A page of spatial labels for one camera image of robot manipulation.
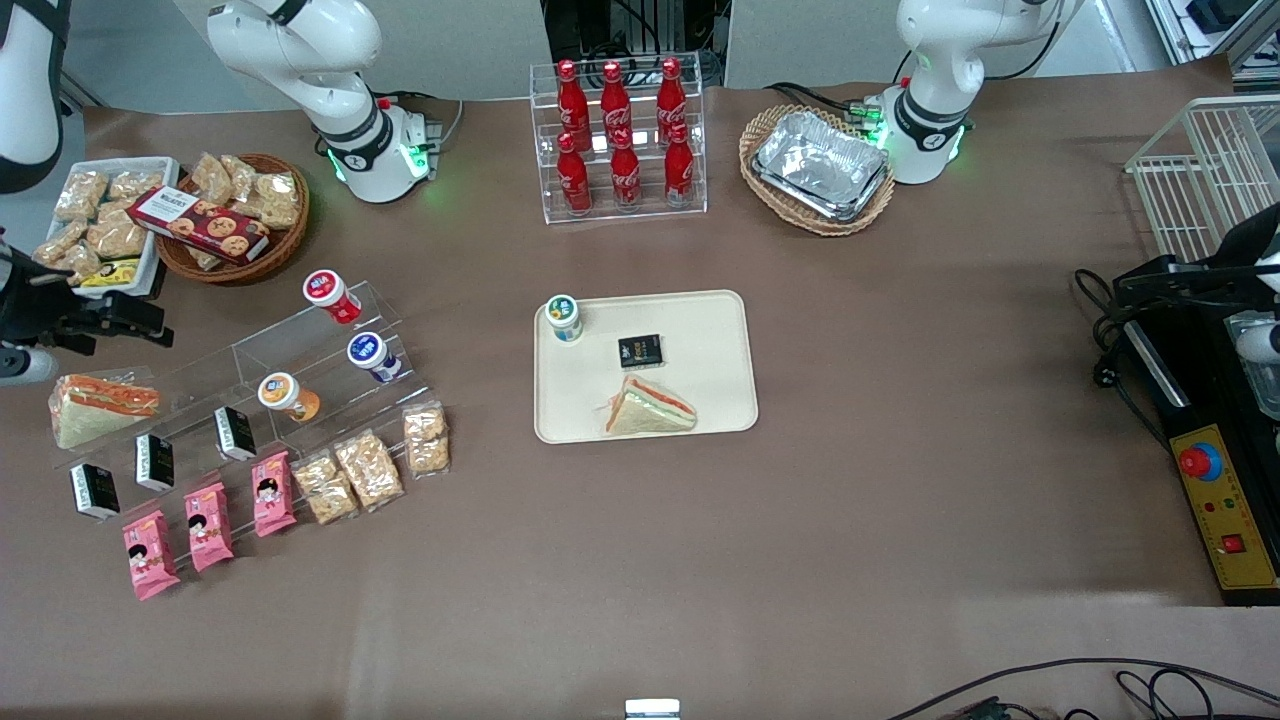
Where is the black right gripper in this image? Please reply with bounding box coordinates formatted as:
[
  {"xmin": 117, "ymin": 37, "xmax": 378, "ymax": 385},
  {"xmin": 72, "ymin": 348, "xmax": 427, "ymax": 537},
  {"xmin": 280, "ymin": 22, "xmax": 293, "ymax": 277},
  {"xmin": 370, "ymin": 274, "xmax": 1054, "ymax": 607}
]
[{"xmin": 0, "ymin": 232, "xmax": 174, "ymax": 353}]

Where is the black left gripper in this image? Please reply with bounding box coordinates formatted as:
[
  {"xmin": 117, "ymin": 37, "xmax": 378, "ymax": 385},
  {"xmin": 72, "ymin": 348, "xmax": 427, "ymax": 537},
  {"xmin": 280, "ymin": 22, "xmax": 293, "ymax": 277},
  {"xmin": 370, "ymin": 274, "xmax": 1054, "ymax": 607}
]
[{"xmin": 1115, "ymin": 203, "xmax": 1280, "ymax": 311}]

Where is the red gum bottle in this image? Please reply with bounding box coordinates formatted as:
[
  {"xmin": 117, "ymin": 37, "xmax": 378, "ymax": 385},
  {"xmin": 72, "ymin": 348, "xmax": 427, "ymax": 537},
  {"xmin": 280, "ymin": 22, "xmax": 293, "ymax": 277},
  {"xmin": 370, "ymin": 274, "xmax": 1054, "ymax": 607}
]
[{"xmin": 303, "ymin": 269, "xmax": 363, "ymax": 326}]

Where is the blue gum bottle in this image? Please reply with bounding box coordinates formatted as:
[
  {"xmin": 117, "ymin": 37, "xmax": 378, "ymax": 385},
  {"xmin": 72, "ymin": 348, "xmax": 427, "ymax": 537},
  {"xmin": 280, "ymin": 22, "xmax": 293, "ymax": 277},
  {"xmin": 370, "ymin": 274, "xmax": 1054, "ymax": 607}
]
[{"xmin": 346, "ymin": 332, "xmax": 404, "ymax": 385}]

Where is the aluminium foil tray stack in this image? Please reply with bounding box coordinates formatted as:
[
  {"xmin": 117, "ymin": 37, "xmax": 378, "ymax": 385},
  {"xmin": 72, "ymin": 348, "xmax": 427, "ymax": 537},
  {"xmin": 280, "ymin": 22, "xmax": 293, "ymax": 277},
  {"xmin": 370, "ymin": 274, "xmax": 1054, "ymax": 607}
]
[{"xmin": 752, "ymin": 110, "xmax": 891, "ymax": 223}]

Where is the beige plastic tray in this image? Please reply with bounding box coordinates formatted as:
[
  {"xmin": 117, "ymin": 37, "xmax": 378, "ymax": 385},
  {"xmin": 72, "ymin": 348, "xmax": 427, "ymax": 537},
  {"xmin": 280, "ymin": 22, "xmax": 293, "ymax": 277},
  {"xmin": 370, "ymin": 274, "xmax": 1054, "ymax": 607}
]
[{"xmin": 533, "ymin": 290, "xmax": 759, "ymax": 445}]

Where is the yellow snack pack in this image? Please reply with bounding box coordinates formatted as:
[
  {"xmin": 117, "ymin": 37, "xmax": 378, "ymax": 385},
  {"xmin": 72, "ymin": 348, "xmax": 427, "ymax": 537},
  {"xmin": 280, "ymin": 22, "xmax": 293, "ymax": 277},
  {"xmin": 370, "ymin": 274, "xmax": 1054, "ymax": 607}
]
[{"xmin": 80, "ymin": 258, "xmax": 141, "ymax": 291}]

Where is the clear acrylic tiered stand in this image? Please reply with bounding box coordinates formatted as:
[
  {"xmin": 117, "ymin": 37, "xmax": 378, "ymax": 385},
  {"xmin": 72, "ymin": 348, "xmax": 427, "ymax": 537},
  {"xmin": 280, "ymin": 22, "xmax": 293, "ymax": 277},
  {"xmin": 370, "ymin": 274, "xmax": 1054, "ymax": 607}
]
[
  {"xmin": 228, "ymin": 282, "xmax": 433, "ymax": 471},
  {"xmin": 45, "ymin": 345, "xmax": 301, "ymax": 531}
]

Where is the wrapped triangle sandwich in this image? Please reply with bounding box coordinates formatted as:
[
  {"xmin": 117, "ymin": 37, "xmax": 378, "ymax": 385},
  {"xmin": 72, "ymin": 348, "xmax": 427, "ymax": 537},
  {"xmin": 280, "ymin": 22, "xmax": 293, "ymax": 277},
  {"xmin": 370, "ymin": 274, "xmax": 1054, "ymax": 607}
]
[
  {"xmin": 50, "ymin": 373, "xmax": 161, "ymax": 450},
  {"xmin": 603, "ymin": 375, "xmax": 698, "ymax": 437}
]

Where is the red cookie box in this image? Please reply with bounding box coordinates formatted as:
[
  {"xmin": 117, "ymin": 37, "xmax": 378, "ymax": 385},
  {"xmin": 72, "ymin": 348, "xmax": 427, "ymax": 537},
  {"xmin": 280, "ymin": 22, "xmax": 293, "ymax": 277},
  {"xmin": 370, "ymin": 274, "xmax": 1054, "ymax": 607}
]
[{"xmin": 127, "ymin": 186, "xmax": 271, "ymax": 266}]

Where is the black control box yellow panel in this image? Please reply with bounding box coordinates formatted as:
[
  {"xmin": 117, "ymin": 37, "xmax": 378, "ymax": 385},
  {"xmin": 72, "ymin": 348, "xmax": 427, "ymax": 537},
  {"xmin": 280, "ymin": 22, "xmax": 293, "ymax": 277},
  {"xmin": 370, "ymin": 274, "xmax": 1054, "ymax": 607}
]
[{"xmin": 1125, "ymin": 255, "xmax": 1280, "ymax": 607}]

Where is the black and white carton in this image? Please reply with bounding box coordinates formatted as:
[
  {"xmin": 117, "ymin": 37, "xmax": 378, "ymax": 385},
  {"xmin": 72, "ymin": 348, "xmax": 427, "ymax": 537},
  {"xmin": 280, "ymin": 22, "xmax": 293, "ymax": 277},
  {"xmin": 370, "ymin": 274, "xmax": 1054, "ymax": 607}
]
[
  {"xmin": 69, "ymin": 463, "xmax": 121, "ymax": 521},
  {"xmin": 135, "ymin": 432, "xmax": 176, "ymax": 492},
  {"xmin": 213, "ymin": 405, "xmax": 258, "ymax": 463}
]

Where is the clear plastic container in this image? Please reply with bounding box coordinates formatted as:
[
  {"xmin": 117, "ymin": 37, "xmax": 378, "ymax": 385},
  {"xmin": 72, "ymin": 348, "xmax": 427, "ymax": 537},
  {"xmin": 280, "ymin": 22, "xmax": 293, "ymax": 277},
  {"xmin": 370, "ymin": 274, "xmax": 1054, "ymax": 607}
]
[{"xmin": 1225, "ymin": 312, "xmax": 1280, "ymax": 421}]

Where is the white rectangular bin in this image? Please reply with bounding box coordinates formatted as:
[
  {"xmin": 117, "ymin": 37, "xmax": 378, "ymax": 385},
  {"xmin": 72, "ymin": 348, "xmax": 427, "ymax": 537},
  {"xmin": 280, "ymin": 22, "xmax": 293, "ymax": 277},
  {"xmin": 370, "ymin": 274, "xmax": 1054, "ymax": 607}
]
[{"xmin": 30, "ymin": 157, "xmax": 181, "ymax": 301}]

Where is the orange-lid yogurt cup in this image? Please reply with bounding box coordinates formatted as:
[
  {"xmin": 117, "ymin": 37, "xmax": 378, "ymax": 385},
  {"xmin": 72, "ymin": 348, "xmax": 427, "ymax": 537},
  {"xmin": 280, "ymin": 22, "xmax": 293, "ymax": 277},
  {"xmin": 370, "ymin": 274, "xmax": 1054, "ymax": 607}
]
[{"xmin": 257, "ymin": 372, "xmax": 322, "ymax": 423}]

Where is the brown wicker basket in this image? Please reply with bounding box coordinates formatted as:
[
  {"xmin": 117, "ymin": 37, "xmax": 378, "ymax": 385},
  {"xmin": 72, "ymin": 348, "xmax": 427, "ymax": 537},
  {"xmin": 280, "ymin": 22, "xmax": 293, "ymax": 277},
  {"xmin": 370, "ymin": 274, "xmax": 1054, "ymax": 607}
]
[{"xmin": 155, "ymin": 153, "xmax": 311, "ymax": 286}]

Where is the red emergency stop button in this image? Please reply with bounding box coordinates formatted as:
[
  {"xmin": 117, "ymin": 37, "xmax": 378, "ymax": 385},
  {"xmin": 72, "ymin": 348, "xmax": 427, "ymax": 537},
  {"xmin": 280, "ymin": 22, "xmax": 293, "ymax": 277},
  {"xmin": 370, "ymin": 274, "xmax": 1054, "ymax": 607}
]
[{"xmin": 1178, "ymin": 441, "xmax": 1223, "ymax": 482}]

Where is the pink snack pack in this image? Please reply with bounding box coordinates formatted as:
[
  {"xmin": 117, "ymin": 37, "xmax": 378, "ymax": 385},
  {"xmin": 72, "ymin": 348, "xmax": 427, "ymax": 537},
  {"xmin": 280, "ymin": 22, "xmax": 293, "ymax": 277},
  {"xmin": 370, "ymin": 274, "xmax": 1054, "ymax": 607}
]
[
  {"xmin": 122, "ymin": 510, "xmax": 182, "ymax": 601},
  {"xmin": 251, "ymin": 451, "xmax": 298, "ymax": 538},
  {"xmin": 184, "ymin": 482, "xmax": 235, "ymax": 573}
]

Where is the light wicker basket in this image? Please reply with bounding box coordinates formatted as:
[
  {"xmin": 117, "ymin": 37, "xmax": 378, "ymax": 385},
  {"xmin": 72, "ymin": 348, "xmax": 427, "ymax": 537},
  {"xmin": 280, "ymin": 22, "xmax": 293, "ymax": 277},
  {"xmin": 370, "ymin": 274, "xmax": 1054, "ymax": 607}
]
[{"xmin": 739, "ymin": 105, "xmax": 896, "ymax": 237}]

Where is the red cola bottle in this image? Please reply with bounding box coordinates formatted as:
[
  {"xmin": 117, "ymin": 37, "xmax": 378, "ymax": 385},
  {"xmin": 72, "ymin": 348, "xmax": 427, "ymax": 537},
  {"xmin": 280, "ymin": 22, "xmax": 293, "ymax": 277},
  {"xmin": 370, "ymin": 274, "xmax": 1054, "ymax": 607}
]
[
  {"xmin": 656, "ymin": 58, "xmax": 690, "ymax": 141},
  {"xmin": 609, "ymin": 130, "xmax": 643, "ymax": 210},
  {"xmin": 599, "ymin": 62, "xmax": 633, "ymax": 146},
  {"xmin": 663, "ymin": 124, "xmax": 696, "ymax": 207},
  {"xmin": 555, "ymin": 132, "xmax": 594, "ymax": 215},
  {"xmin": 556, "ymin": 60, "xmax": 592, "ymax": 151}
]

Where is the clear acrylic bottle rack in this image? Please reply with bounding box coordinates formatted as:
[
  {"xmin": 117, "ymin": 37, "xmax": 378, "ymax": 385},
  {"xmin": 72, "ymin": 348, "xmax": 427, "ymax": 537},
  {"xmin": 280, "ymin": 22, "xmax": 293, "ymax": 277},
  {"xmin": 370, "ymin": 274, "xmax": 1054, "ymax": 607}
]
[{"xmin": 530, "ymin": 52, "xmax": 708, "ymax": 225}]

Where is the black equipment rack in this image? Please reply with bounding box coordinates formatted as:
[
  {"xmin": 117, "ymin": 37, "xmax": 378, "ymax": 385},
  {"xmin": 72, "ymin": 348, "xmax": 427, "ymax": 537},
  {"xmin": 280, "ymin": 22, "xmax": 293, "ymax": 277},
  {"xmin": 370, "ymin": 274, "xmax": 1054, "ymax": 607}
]
[{"xmin": 543, "ymin": 0, "xmax": 733, "ymax": 87}]

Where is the black cable bundle with plug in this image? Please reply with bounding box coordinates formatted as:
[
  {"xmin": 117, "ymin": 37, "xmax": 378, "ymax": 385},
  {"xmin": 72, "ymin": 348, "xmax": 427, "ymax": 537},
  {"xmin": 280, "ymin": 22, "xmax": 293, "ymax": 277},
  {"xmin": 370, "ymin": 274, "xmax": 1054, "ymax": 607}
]
[{"xmin": 1074, "ymin": 267, "xmax": 1171, "ymax": 451}]

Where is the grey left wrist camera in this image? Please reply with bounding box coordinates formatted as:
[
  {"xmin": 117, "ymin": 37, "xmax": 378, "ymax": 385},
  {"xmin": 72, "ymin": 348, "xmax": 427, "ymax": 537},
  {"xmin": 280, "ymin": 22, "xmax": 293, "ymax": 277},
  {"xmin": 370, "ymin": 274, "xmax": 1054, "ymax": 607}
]
[{"xmin": 1234, "ymin": 320, "xmax": 1280, "ymax": 367}]

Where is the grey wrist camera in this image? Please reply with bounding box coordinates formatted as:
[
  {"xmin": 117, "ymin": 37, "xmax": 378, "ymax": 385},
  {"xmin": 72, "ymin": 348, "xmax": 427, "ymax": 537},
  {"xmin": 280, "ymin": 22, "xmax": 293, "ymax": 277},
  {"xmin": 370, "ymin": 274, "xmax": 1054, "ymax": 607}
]
[
  {"xmin": 1234, "ymin": 320, "xmax": 1280, "ymax": 367},
  {"xmin": 0, "ymin": 345, "xmax": 57, "ymax": 387}
]

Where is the white wire basket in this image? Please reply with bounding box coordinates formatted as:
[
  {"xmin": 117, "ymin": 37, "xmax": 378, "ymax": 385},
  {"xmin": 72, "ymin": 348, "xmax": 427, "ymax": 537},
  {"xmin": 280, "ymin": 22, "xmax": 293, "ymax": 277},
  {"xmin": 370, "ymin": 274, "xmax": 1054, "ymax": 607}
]
[{"xmin": 1125, "ymin": 97, "xmax": 1280, "ymax": 266}]

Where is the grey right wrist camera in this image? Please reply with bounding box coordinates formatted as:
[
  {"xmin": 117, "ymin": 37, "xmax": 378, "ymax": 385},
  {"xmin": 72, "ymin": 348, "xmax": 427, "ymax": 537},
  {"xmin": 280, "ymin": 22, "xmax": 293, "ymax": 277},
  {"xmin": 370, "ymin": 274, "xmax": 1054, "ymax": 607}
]
[{"xmin": 0, "ymin": 345, "xmax": 57, "ymax": 387}]

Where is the aluminium frame shelf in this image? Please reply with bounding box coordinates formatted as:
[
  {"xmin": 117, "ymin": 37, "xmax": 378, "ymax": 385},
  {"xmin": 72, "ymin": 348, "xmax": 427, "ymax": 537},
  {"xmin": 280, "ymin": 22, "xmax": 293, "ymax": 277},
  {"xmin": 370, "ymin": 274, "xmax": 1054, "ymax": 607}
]
[{"xmin": 1145, "ymin": 0, "xmax": 1280, "ymax": 83}]

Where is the grey base cable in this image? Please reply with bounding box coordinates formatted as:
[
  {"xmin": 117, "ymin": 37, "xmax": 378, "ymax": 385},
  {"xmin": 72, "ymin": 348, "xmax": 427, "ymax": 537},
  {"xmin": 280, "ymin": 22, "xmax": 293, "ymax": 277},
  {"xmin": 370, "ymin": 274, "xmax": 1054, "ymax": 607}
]
[{"xmin": 375, "ymin": 92, "xmax": 467, "ymax": 143}]

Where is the black base cable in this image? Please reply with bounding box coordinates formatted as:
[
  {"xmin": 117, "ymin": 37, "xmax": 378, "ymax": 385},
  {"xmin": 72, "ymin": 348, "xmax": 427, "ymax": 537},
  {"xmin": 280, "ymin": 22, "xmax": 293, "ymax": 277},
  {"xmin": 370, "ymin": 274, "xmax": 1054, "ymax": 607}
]
[{"xmin": 765, "ymin": 80, "xmax": 886, "ymax": 127}]

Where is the black floor cable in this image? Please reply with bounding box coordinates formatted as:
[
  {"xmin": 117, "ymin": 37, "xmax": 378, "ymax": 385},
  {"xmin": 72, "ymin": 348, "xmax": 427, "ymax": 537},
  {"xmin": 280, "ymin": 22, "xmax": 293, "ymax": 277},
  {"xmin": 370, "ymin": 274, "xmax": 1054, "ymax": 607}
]
[{"xmin": 885, "ymin": 657, "xmax": 1280, "ymax": 720}]

